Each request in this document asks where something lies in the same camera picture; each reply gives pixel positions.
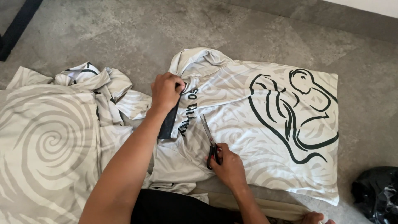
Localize person's left hand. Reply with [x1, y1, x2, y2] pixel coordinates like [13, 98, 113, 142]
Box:
[151, 72, 186, 113]

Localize person's right hand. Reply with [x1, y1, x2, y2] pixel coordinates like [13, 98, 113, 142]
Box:
[205, 142, 248, 191]

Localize black-handled steel scissors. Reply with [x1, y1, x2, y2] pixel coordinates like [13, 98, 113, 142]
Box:
[200, 114, 222, 170]

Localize white printed jersey shirt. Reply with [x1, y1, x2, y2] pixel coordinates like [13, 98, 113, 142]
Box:
[149, 47, 340, 206]

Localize crumpled white patterned cloth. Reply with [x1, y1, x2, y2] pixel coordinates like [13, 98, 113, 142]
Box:
[54, 62, 153, 170]

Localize person's black shorts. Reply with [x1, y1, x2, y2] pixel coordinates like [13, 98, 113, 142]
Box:
[131, 188, 244, 224]

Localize swirl-patterned white cloth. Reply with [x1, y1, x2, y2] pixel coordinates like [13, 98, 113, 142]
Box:
[0, 66, 103, 224]

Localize beige cloth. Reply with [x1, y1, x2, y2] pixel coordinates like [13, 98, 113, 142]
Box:
[189, 186, 312, 223]

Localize black furniture edge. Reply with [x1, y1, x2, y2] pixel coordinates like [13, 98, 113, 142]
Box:
[0, 0, 44, 62]

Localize person's foot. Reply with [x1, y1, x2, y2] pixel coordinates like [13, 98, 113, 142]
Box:
[299, 212, 337, 224]

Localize black plastic bag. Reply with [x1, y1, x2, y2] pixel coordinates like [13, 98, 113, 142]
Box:
[351, 166, 398, 224]

